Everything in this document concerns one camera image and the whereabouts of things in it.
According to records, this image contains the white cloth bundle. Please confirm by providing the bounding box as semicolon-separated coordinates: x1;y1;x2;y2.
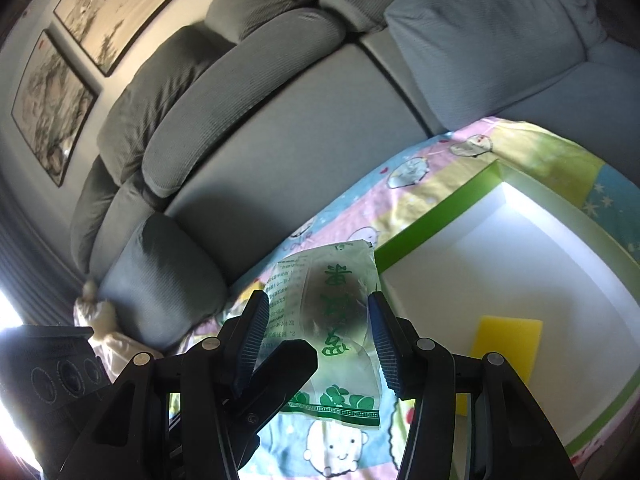
73;297;167;388

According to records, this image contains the light grey pillow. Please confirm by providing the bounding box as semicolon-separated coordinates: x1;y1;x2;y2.
385;0;610;135

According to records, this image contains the bright window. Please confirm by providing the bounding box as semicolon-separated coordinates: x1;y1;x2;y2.
0;287;43;471

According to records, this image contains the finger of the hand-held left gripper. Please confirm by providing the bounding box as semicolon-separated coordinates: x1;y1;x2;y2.
230;339;319;468

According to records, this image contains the clear green printed plastic packet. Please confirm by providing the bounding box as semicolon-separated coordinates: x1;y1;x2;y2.
252;240;386;431

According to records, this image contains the green and white box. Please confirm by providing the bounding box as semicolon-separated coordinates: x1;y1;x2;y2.
372;160;640;456

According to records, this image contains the cartoon printed blanket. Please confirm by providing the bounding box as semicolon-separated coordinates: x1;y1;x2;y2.
167;116;640;480

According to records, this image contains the dark grey curtain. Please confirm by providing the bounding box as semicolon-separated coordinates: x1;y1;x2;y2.
0;170;88;333

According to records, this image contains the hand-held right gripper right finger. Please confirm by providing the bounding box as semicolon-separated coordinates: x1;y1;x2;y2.
367;291;581;480

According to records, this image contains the large framed ink painting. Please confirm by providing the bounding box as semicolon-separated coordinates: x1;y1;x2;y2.
52;0;223;79

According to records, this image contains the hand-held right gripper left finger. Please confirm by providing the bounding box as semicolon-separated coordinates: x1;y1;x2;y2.
42;290;271;480

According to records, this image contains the dark grey armrest cushion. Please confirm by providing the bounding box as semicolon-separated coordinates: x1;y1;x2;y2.
99;212;229;353

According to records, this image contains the yellow sponge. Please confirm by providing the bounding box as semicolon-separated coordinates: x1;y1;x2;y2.
456;316;544;417

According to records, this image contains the grey sofa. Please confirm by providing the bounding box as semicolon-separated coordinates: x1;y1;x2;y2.
70;0;640;356

